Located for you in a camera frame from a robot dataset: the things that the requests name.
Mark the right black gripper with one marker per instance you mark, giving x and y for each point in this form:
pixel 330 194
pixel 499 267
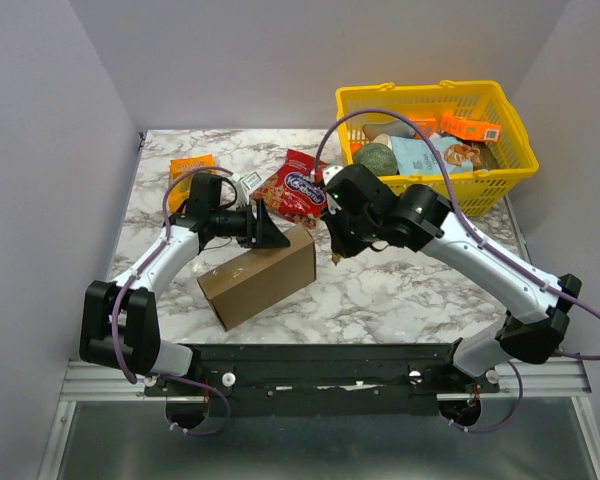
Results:
pixel 337 232

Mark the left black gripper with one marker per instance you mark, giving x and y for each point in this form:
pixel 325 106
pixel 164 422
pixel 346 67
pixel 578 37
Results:
pixel 262 231

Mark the brown cardboard express box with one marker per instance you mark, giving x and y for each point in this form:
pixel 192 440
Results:
pixel 250 283

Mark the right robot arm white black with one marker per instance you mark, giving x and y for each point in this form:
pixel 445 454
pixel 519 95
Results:
pixel 536 317

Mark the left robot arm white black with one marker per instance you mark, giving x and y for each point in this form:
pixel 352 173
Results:
pixel 120 327

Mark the small orange box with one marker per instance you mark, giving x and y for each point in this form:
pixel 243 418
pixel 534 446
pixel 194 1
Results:
pixel 428 125

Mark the orange carton box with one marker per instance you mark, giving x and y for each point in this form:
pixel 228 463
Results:
pixel 469 129

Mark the red candy bag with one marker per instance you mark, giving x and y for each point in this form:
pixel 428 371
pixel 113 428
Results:
pixel 290 192

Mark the green round melon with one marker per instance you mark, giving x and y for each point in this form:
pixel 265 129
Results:
pixel 378 158

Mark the light blue chips bag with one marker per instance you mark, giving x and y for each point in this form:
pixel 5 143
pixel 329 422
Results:
pixel 414 157

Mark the grey pouch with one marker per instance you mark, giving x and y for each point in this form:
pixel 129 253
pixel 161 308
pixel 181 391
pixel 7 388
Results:
pixel 394 128

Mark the orange snack packet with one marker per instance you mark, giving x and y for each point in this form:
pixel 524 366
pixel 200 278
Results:
pixel 181 166

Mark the yellow plastic basket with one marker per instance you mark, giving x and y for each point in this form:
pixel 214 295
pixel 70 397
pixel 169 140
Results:
pixel 509 160

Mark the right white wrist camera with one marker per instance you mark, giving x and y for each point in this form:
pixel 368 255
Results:
pixel 322 177

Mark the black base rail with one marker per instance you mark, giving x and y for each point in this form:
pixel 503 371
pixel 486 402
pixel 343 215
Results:
pixel 320 380

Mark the aluminium frame profile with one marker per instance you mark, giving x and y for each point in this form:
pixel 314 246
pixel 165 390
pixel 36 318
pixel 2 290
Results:
pixel 105 428

